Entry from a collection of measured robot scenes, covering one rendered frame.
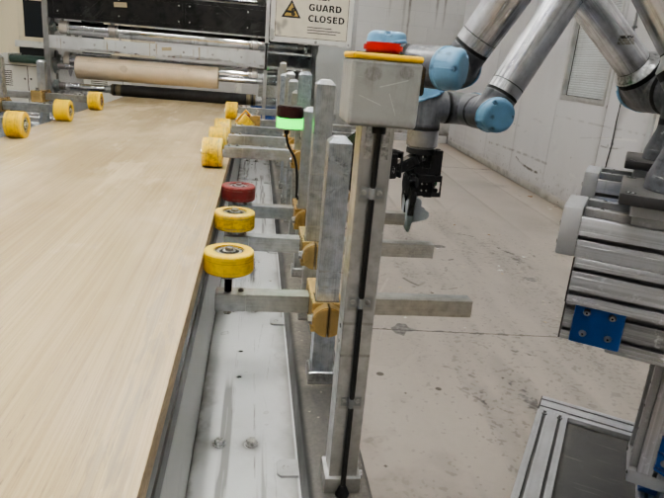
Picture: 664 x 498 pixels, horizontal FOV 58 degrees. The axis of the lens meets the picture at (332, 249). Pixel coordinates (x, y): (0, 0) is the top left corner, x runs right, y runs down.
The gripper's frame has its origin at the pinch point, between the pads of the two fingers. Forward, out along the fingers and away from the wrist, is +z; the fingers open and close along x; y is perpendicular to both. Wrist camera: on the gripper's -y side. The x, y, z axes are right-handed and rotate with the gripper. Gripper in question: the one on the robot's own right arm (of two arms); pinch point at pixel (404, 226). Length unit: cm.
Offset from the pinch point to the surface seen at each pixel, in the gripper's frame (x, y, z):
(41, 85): 152, -134, -19
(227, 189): -3.2, -44.0, -8.6
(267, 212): -1.5, -34.6, -2.8
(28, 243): -49, -72, -9
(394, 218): -1.5, -3.1, -2.3
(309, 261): -33.5, -26.8, -1.7
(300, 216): -8.5, -27.0, -3.9
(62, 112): 98, -110, -13
